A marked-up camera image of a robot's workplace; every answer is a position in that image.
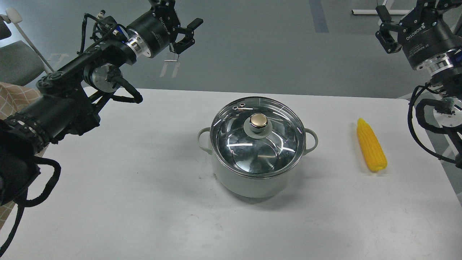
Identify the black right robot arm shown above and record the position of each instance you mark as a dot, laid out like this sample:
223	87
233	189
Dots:
437	104

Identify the yellow corn cob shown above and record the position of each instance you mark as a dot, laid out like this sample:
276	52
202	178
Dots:
372	151

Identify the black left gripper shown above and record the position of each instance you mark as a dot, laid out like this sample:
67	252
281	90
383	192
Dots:
159	28

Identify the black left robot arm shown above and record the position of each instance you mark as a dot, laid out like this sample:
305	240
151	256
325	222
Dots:
72	97

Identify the pale green steel pot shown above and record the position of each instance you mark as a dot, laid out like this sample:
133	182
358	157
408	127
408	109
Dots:
255	188

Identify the beige checked cloth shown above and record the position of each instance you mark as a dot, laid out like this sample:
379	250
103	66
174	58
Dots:
14	98

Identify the grey office chair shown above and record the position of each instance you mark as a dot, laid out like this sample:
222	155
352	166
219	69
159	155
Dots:
21	62

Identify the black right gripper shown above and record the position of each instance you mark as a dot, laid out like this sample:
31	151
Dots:
426	36

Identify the glass lid with gold knob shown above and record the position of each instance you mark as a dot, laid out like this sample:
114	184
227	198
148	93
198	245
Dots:
259	137

